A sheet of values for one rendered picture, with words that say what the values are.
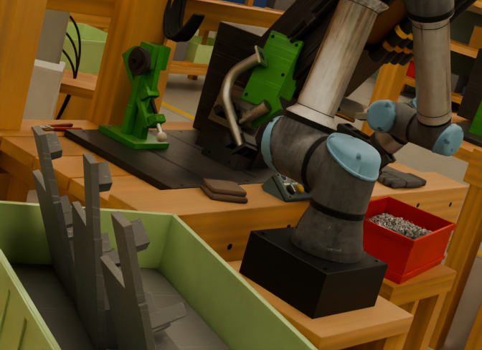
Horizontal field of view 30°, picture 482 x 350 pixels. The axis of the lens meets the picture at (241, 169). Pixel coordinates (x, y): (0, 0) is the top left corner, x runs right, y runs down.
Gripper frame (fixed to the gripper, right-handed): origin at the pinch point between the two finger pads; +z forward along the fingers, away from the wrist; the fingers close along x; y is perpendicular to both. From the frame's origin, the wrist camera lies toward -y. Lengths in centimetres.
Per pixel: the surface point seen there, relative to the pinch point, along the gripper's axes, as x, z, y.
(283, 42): 4.8, -7.4, -40.4
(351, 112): 13.7, -9.5, -15.1
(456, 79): 836, 257, -284
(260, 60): -0.8, -1.5, -38.3
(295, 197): -9.8, 4.3, 2.2
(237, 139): -6.1, 14.1, -22.7
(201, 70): 403, 293, -293
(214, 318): -76, -11, 33
